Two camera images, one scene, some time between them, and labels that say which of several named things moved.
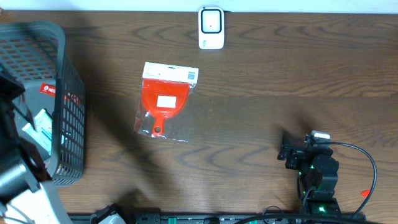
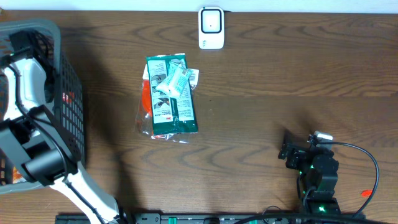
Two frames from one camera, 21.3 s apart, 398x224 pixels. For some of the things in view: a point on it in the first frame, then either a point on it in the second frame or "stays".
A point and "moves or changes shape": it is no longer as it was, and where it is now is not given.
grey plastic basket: [35, 51] stays
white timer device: [211, 28] stays
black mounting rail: [228, 218] stays
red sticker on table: [365, 193] stays
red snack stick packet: [48, 89] -> [68, 98]
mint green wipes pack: [43, 133] moves or changes shape
